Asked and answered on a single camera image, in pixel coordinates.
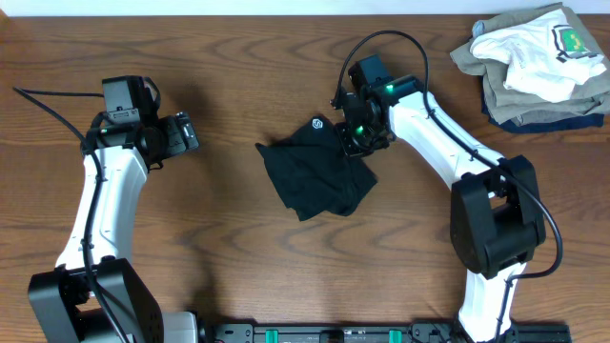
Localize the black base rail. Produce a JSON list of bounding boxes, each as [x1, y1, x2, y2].
[[199, 321, 572, 343]]

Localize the black polo shirt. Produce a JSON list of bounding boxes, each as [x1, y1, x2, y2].
[[255, 115, 377, 221]]

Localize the grey folded garment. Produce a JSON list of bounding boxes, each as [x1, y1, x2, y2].
[[451, 3, 609, 126]]

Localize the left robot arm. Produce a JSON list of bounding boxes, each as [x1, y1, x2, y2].
[[28, 112, 199, 342]]

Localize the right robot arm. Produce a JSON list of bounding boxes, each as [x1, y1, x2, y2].
[[331, 71, 546, 342]]

